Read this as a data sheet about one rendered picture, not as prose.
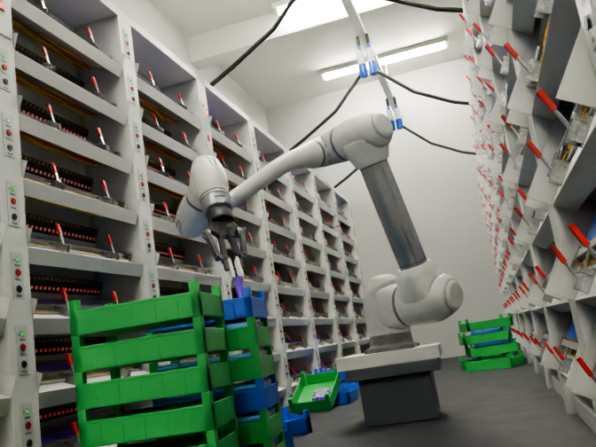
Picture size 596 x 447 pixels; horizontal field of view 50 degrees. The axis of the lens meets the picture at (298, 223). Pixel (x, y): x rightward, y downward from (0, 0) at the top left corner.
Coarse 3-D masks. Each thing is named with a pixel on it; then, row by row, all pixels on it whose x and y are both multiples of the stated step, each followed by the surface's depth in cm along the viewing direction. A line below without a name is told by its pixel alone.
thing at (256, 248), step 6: (234, 234) 367; (246, 240) 370; (252, 240) 351; (228, 246) 314; (252, 246) 350; (258, 246) 366; (264, 246) 366; (252, 252) 345; (258, 252) 354; (264, 252) 363; (264, 258) 364
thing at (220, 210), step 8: (216, 208) 183; (224, 208) 183; (208, 216) 183; (216, 216) 182; (224, 216) 182; (232, 216) 184; (208, 224) 184; (216, 224) 182; (224, 224) 183; (232, 224) 184; (216, 232) 180; (224, 232) 181
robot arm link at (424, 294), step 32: (352, 128) 213; (384, 128) 211; (352, 160) 217; (384, 160) 216; (384, 192) 215; (384, 224) 218; (416, 256) 216; (416, 288) 213; (448, 288) 210; (416, 320) 218
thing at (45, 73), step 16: (16, 48) 209; (16, 64) 184; (32, 64) 190; (48, 64) 200; (16, 80) 207; (32, 80) 211; (48, 80) 198; (64, 80) 204; (80, 80) 241; (48, 96) 222; (64, 96) 226; (80, 96) 213; (96, 96) 221; (80, 112) 233; (96, 112) 243; (112, 112) 231; (128, 112) 240
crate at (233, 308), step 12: (228, 300) 169; (240, 300) 169; (252, 300) 170; (264, 300) 187; (228, 312) 169; (240, 312) 168; (252, 312) 168; (264, 312) 184; (192, 324) 170; (204, 324) 169; (228, 324) 187
